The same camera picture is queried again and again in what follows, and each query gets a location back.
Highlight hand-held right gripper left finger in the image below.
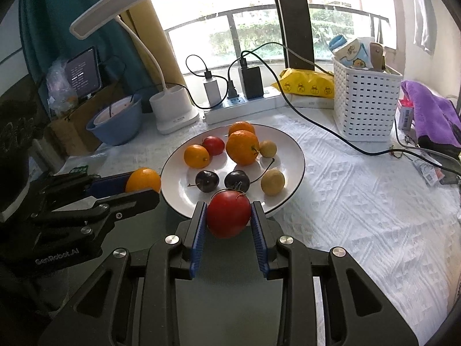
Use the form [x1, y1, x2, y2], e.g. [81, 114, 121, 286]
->
[43, 202, 209, 346]

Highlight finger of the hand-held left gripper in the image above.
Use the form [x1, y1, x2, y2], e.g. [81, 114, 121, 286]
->
[36, 173, 132, 213]
[36, 190, 160, 240]

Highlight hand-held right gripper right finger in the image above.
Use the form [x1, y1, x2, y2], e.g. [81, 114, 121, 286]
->
[251, 200, 420, 346]

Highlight large orange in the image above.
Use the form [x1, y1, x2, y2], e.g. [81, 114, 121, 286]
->
[228, 121, 256, 138]
[125, 168, 162, 193]
[226, 130, 260, 165]

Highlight large red tomato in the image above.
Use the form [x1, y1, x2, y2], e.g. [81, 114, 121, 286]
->
[207, 191, 252, 238]

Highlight small yellow fruit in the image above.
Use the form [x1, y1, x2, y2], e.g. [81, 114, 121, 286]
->
[259, 140, 278, 158]
[260, 169, 286, 196]

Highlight dark cherry with short stem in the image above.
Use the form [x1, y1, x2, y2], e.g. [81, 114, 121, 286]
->
[187, 170, 220, 193]

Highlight dark cherry with long stem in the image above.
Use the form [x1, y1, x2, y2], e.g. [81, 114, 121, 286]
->
[224, 158, 276, 193]

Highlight white plate with black rim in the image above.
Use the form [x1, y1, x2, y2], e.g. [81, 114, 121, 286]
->
[160, 123, 306, 220]

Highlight small orange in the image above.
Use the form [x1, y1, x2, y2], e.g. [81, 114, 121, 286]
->
[184, 144, 210, 169]

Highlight small red tomato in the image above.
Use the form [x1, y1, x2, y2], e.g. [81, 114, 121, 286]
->
[202, 136, 226, 156]

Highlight person's left hand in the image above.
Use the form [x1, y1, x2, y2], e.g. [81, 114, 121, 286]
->
[0, 99, 47, 210]

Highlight blue bowl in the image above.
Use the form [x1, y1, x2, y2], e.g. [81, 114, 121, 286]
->
[86, 94, 143, 146]

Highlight cardboard box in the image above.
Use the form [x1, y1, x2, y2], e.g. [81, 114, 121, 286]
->
[47, 83, 125, 155]

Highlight round glass turntable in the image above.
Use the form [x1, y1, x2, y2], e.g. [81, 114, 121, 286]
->
[47, 198, 292, 346]

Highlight white desk lamp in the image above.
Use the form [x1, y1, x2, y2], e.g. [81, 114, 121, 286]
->
[69, 0, 199, 135]

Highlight white textured tablecloth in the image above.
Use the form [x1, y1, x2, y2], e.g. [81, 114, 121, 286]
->
[54, 108, 461, 346]

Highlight clear plastic bag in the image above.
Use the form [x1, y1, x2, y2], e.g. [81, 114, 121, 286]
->
[46, 58, 78, 116]

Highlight phone with dark screen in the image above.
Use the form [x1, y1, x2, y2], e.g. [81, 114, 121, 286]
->
[66, 46, 102, 96]

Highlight white power strip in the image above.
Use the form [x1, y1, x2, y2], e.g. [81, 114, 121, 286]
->
[200, 88, 289, 125]

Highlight white charger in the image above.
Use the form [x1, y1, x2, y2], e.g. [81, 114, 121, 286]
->
[203, 72, 222, 107]

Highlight white wipes packet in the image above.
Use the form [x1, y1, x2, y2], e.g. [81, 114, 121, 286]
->
[284, 94, 335, 109]

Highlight black charger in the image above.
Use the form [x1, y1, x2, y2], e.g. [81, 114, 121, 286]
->
[238, 65, 264, 99]

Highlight yellow wipes packet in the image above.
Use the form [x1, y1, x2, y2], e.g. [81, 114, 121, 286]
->
[272, 68, 335, 98]

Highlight yellow curtain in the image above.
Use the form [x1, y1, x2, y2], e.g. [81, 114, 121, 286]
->
[101, 0, 188, 91]

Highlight white plastic basket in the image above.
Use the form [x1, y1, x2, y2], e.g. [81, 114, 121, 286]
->
[332, 56, 403, 142]

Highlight teal curtain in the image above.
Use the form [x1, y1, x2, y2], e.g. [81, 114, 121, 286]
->
[20, 0, 159, 98]

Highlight white label card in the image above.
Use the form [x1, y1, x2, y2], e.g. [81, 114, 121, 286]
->
[411, 155, 443, 187]

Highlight small red white box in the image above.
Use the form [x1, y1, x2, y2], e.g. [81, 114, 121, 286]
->
[396, 99, 415, 130]

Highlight black balcony railing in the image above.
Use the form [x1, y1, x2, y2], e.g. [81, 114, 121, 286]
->
[162, 3, 391, 76]

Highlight printed tissue packs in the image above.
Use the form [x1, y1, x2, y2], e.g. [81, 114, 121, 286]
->
[328, 35, 375, 70]

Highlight purple towel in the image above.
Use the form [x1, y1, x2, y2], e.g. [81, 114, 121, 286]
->
[401, 80, 461, 148]

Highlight brown wooden item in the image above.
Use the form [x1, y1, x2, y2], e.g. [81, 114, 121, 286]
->
[369, 42, 388, 73]

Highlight dark window pillar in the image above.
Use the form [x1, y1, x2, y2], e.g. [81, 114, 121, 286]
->
[268, 0, 315, 76]

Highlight white hanging cloth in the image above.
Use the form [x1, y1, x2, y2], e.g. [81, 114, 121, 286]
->
[411, 0, 438, 54]

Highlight long black cable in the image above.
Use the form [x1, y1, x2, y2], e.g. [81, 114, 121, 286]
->
[239, 41, 461, 163]

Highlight black charger cable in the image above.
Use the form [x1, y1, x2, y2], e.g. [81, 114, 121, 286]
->
[186, 55, 217, 80]

